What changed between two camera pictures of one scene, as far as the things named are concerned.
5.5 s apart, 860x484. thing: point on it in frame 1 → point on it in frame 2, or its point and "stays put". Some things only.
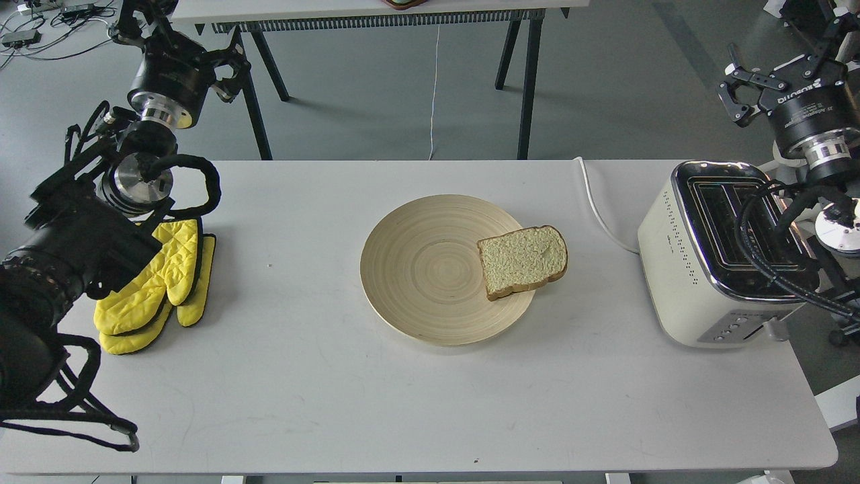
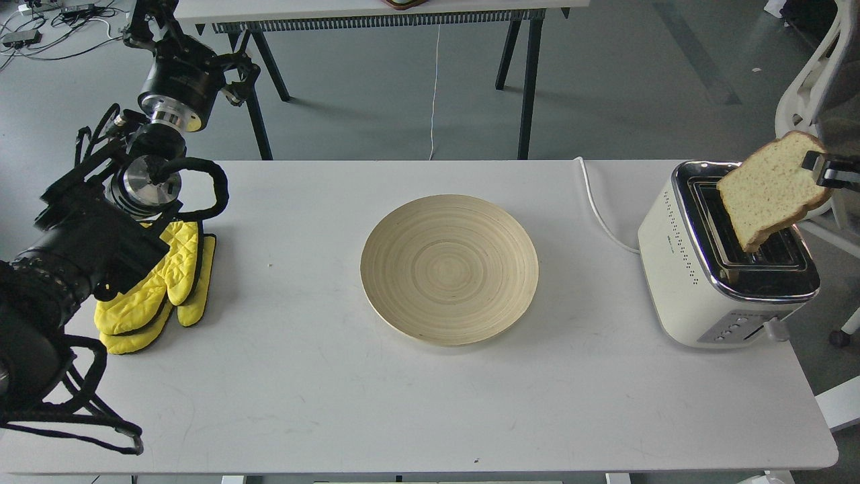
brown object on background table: [404, 4] stays put
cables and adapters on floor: [46, 29] stays put
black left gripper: [177, 73] stays put
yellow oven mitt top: [173, 273] stays put
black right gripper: [813, 115] → [830, 173]
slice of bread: [523, 260] → [772, 189]
